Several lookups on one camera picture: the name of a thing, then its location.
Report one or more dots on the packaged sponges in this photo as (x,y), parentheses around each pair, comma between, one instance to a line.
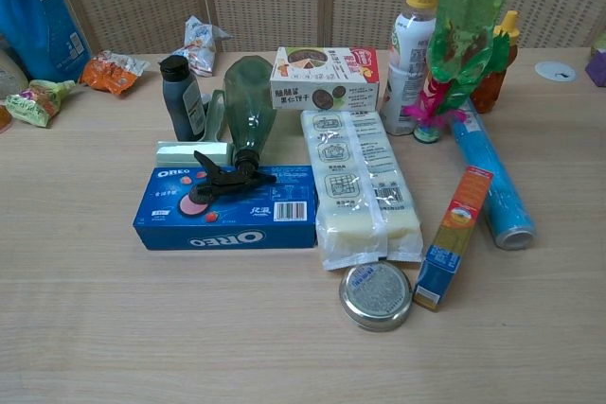
(355,186)

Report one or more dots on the green spray bottle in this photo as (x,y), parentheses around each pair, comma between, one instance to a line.
(248,96)

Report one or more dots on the white snack bag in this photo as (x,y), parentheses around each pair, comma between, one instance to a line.
(199,49)

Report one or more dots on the green snack packet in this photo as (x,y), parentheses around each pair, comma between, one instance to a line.
(35,103)

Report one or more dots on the large green soda bottle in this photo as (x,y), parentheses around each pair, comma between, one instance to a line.
(473,6)

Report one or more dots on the blue detergent pump bottle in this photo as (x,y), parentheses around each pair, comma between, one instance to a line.
(38,21)

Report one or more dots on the black bottle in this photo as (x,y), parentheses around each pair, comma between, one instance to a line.
(180,101)

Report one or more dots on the round metal tin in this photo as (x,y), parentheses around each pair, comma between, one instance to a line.
(375,295)

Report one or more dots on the blue wrap roll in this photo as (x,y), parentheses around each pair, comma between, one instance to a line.
(502,186)

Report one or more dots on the orange blue slim box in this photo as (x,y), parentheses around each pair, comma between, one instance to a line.
(454,238)

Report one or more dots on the white table grommet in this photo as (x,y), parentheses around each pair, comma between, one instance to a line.
(555,72)

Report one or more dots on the feather shuttlecock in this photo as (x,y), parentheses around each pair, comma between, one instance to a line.
(426,127)

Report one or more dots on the blue Oreo box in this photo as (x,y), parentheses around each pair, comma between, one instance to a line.
(227,236)

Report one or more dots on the orange snack packet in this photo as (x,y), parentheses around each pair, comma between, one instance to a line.
(111,73)

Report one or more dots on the white red cookie box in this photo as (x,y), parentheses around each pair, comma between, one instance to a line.
(322,92)

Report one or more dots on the purple box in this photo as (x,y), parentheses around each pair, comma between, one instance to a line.
(597,68)

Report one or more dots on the white drink bottle yellow cap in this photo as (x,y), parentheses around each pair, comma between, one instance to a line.
(404,68)

